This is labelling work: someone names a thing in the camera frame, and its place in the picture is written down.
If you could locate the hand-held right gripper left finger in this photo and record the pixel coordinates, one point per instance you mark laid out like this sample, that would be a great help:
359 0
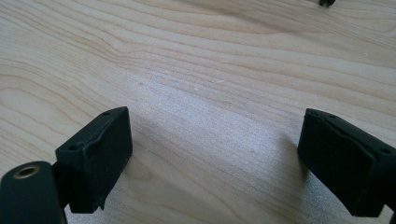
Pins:
96 161

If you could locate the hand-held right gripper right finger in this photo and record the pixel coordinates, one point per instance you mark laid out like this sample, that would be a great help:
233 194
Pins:
342 165

